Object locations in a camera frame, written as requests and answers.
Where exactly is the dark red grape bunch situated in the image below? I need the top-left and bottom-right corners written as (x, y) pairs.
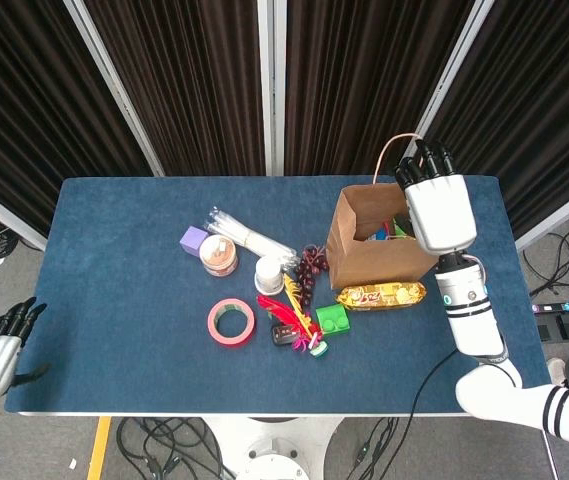
top-left (293, 243), bottom-right (329, 307)

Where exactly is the blue table cover cloth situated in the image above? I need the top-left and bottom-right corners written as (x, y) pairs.
top-left (3, 175), bottom-right (559, 415)

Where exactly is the bundle of clear straws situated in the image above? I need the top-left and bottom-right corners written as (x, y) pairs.
top-left (206, 206), bottom-right (299, 269)

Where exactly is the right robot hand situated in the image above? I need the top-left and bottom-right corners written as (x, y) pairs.
top-left (394, 138), bottom-right (479, 254)

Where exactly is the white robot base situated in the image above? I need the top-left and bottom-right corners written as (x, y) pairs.
top-left (203, 416), bottom-right (345, 480)

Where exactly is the black pleated curtain panel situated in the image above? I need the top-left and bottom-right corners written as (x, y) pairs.
top-left (83, 0), bottom-right (267, 177)
top-left (0, 0), bottom-right (155, 239)
top-left (416, 0), bottom-right (569, 241)
top-left (283, 0), bottom-right (476, 177)

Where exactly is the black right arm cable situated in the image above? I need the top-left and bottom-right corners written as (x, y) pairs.
top-left (406, 348), bottom-right (460, 417)

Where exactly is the purple cube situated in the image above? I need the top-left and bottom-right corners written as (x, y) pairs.
top-left (179, 225), bottom-right (209, 256)

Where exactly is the red yellow feather toy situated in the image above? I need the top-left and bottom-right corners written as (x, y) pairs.
top-left (256, 272), bottom-right (329, 359)

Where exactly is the green toy brick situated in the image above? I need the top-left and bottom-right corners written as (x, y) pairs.
top-left (315, 304), bottom-right (353, 337)

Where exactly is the white partition post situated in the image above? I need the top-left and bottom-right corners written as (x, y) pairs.
top-left (403, 0), bottom-right (496, 166)
top-left (257, 0), bottom-right (288, 177)
top-left (62, 0), bottom-right (166, 177)

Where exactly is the brown paper carrier bag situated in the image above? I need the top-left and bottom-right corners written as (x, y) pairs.
top-left (324, 133), bottom-right (445, 291)

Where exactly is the black car key fob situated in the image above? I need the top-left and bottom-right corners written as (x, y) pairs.
top-left (270, 323), bottom-right (299, 347)

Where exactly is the yellow snack packet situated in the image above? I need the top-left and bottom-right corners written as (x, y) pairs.
top-left (335, 281), bottom-right (428, 312)

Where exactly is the white paper cup stack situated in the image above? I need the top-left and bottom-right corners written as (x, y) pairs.
top-left (254, 255), bottom-right (285, 296)

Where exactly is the person's light shoe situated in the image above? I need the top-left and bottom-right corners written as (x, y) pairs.
top-left (547, 357), bottom-right (569, 387)

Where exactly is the white partition base rail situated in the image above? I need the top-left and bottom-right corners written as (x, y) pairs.
top-left (0, 177), bottom-right (48, 251)
top-left (513, 174), bottom-right (569, 253)

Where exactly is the red tape roll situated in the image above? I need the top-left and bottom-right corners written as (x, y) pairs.
top-left (207, 298), bottom-right (256, 346)

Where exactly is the clear jar of rubber bands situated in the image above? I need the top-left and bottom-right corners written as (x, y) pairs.
top-left (198, 234), bottom-right (239, 277)

